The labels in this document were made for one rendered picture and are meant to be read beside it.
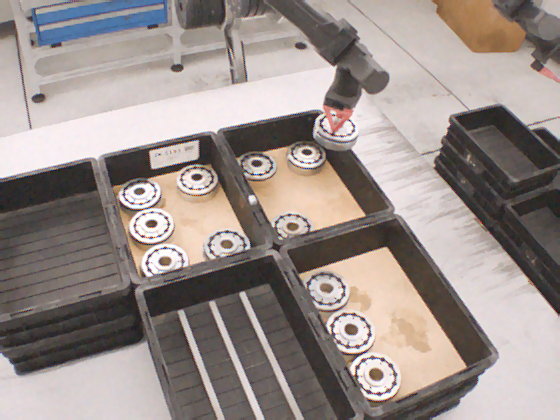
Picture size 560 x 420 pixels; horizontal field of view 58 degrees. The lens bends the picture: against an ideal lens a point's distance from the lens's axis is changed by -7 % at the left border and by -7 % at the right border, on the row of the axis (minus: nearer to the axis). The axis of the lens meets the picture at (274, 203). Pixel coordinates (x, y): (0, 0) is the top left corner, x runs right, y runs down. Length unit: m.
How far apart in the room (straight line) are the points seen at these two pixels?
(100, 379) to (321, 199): 0.67
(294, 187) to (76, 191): 0.55
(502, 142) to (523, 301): 0.99
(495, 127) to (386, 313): 1.39
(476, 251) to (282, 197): 0.56
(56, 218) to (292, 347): 0.64
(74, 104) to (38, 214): 1.81
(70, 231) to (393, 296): 0.75
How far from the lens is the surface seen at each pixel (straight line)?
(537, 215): 2.27
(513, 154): 2.31
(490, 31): 3.98
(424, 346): 1.17
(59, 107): 3.15
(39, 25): 3.04
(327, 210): 1.34
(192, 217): 1.30
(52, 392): 1.26
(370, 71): 1.06
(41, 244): 1.32
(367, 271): 1.24
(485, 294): 1.47
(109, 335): 1.22
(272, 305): 1.16
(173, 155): 1.38
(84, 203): 1.38
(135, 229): 1.25
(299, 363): 1.10
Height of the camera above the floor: 1.80
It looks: 46 degrees down
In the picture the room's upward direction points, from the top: 6 degrees clockwise
